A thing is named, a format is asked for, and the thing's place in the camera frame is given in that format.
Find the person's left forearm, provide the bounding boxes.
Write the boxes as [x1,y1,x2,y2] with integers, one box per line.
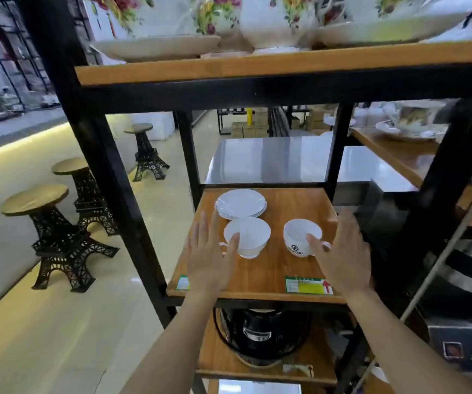
[119,292,225,394]

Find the floral cup with gold rim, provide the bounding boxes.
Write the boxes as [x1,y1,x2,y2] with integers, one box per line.
[383,100,447,134]

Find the stack of white saucers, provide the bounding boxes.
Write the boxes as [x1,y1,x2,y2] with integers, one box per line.
[215,189,268,221]

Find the pile of cardboard boxes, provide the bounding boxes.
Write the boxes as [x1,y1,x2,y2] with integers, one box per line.
[230,108,270,139]

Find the black appliance box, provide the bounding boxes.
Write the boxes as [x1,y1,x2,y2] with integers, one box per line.
[427,319,472,375]

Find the tower-shaped black stool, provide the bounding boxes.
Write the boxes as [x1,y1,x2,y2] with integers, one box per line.
[51,157,120,237]
[123,123,170,182]
[0,184,120,294]

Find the wooden side shelf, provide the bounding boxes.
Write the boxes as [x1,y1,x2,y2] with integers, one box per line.
[350,126,472,228]

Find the white cup with black mark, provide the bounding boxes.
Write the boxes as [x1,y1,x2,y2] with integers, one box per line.
[283,218,332,258]

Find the stainless steel table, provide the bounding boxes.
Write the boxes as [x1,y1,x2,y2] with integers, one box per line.
[204,135,418,194]

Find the person's left hand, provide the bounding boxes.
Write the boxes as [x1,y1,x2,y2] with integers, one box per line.
[185,209,241,299]

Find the black grid rack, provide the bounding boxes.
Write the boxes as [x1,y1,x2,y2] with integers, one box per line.
[0,0,58,108]

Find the pale shelf label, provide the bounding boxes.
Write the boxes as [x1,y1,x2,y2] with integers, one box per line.
[281,363,315,378]

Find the floral saucer with gold rim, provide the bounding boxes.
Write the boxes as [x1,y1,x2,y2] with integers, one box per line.
[375,120,450,141]

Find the person's right forearm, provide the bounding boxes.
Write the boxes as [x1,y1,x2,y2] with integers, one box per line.
[345,288,472,394]

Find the white saucer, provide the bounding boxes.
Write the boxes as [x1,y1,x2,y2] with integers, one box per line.
[90,34,222,63]
[315,12,471,48]

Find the black rack with wooden shelves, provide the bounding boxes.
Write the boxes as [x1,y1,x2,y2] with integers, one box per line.
[14,0,472,394]

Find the plain white cup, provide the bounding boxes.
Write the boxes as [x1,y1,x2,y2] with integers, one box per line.
[219,217,272,259]

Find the person's right hand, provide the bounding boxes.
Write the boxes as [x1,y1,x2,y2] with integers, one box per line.
[306,209,375,299]

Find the floral white cup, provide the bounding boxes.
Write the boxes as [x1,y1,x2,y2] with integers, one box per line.
[82,0,197,40]
[341,0,431,22]

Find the black rice cooker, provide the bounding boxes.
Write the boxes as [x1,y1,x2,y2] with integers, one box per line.
[213,308,313,368]

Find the green yellow shelf label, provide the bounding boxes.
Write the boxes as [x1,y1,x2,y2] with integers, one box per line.
[284,276,334,296]

